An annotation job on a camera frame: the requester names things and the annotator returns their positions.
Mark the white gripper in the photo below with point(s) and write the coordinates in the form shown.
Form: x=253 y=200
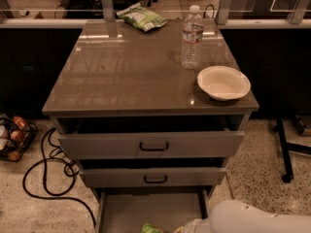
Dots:
x=194 y=227

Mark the green rice chip bag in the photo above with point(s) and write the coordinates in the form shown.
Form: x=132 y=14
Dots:
x=148 y=228

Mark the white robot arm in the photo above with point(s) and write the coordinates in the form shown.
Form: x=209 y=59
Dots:
x=231 y=216

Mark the bottom grey drawer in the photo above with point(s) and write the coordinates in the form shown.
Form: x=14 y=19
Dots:
x=127 y=213

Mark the grey drawer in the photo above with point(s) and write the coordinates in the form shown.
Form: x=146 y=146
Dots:
x=151 y=145
x=127 y=213
x=184 y=176

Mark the middle grey drawer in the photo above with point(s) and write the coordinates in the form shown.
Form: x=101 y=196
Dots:
x=184 y=176

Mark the top grey drawer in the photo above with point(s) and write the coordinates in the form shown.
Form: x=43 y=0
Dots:
x=151 y=145

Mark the grey drawer cabinet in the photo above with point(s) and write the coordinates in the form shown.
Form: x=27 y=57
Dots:
x=118 y=79

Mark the green chip bag at back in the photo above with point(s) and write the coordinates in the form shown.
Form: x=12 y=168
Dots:
x=142 y=18

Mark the black stand leg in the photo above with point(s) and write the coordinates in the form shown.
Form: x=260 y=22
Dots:
x=286 y=147

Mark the white paper bowl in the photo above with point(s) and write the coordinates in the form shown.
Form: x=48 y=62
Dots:
x=223 y=83

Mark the clear plastic water bottle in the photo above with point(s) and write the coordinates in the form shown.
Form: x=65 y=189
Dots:
x=192 y=38

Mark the black wire basket with items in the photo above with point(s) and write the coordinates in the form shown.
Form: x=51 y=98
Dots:
x=16 y=135

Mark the grey metal post right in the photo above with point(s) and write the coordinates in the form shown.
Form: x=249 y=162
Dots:
x=223 y=12

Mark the grey metal post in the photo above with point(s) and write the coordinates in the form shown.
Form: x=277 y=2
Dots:
x=108 y=10
x=223 y=12

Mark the grey metal post left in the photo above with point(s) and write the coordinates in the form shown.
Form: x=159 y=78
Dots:
x=108 y=10

